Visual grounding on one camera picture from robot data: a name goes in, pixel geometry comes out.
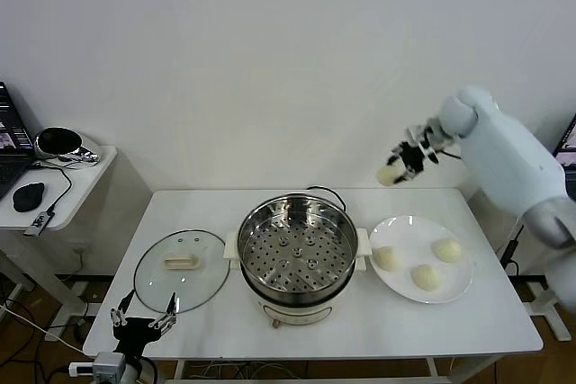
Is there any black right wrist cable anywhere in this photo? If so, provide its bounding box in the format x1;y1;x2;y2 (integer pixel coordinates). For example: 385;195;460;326
427;148;463;165

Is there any grey usb hub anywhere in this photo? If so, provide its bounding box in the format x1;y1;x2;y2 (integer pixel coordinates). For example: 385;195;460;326
22;210;58;237

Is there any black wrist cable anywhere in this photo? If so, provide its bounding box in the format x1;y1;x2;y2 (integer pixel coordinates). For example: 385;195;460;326
139;354;159;384
427;148;463;165

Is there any round glass pot lid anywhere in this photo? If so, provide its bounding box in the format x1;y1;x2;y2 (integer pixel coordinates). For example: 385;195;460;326
133;229;230;315

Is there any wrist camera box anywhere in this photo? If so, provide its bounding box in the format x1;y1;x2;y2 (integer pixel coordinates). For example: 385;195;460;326
93;352;127;379
406;124;437;151

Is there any stainless steel steamer basket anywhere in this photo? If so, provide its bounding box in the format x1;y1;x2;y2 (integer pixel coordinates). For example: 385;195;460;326
223;193;374;296

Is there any white steamed baozi bun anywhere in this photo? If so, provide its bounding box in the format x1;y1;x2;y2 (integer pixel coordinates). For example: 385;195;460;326
373;246;404;272
431;237;464;263
410;263;442;291
376;162;409;187

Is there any cream electric cooker base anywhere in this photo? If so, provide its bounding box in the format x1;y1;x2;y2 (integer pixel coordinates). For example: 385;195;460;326
227;255;368;329

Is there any black computer mouse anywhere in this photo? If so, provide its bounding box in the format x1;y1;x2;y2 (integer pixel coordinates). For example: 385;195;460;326
12;181;48;213

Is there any black cable with adapter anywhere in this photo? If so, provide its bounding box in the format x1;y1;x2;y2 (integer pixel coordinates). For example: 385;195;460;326
501;221;526;275

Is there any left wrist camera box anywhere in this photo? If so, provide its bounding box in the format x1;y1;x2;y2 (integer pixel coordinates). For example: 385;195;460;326
93;352;127;379

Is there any white floor cable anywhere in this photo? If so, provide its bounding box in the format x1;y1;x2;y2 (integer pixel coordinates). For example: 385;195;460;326
0;302;86;353

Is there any black cooker power cord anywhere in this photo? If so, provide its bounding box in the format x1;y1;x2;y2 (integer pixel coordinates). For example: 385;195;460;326
305;184;350;214

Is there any black laptop computer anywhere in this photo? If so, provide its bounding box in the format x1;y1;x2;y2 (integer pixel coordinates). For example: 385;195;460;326
552;113;576;167
0;81;38;200

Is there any white round plate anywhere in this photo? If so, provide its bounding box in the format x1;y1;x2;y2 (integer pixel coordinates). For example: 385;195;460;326
367;215;476;305

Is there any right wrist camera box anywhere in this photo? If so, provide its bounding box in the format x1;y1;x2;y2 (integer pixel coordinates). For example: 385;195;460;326
406;124;437;151

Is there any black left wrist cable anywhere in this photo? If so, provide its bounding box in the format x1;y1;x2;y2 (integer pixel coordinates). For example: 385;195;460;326
139;354;159;384

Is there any cable bundle under table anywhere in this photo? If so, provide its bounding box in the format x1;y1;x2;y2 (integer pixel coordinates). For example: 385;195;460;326
186;356;271;380

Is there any thin black desk cable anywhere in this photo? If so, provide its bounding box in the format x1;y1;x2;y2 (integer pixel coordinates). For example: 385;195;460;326
29;159;74;217

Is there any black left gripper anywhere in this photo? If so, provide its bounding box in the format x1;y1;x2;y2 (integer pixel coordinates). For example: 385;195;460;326
110;289;178;356

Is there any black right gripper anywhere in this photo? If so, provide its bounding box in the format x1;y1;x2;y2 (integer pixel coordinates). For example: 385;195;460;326
386;140;428;186

